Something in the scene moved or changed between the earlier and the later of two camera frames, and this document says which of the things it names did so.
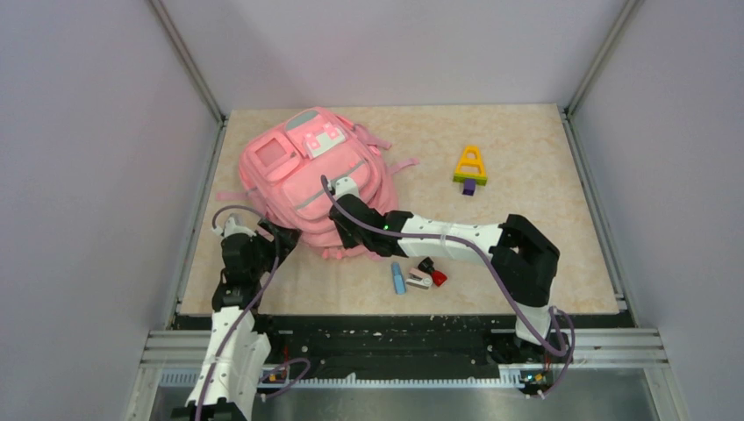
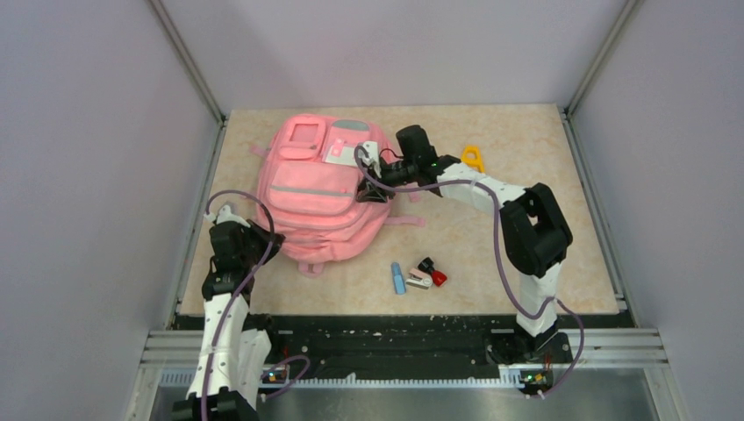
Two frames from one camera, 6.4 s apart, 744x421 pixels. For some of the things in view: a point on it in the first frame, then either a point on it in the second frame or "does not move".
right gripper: (346, 239) to (370, 192)
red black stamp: (427, 266) does not move
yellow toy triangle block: (470, 166) does not move
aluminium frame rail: (194, 69) does not move
